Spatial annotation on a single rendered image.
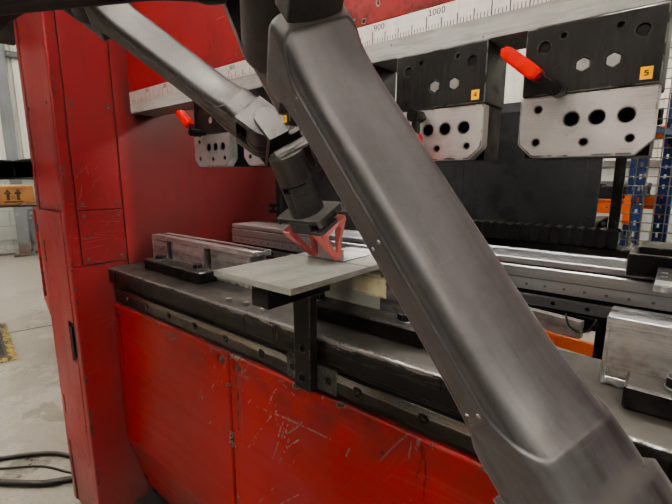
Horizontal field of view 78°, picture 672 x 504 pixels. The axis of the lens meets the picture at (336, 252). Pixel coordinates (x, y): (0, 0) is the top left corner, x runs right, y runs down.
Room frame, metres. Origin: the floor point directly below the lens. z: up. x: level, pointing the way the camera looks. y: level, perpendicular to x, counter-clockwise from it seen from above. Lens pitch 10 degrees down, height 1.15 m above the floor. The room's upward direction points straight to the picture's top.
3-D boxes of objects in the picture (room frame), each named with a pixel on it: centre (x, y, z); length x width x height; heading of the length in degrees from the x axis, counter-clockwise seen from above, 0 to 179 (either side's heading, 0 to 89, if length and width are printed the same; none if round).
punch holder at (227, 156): (1.08, 0.28, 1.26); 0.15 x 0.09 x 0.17; 50
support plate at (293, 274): (0.70, 0.05, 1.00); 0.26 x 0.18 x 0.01; 140
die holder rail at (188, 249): (1.16, 0.38, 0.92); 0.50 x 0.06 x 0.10; 50
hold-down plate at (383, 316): (0.74, -0.04, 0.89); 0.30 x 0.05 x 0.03; 50
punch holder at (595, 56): (0.57, -0.34, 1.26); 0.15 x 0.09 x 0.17; 50
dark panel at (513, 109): (1.35, -0.19, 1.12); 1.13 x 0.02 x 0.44; 50
